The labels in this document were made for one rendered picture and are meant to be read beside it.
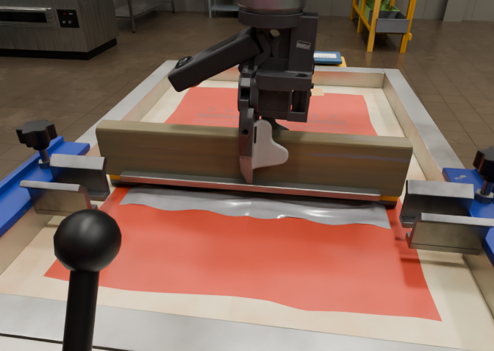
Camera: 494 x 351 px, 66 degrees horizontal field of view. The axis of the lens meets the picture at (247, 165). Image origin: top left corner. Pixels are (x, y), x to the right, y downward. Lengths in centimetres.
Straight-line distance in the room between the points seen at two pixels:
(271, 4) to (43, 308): 35
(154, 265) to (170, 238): 4
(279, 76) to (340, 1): 722
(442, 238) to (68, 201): 42
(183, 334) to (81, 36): 469
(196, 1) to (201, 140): 755
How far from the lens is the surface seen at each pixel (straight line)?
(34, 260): 50
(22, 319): 39
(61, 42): 509
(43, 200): 51
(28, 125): 56
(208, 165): 51
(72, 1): 488
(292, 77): 42
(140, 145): 52
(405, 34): 531
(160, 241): 48
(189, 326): 35
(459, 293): 47
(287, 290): 42
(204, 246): 46
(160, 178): 52
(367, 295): 43
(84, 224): 17
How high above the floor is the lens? 127
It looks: 31 degrees down
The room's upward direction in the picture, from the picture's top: straight up
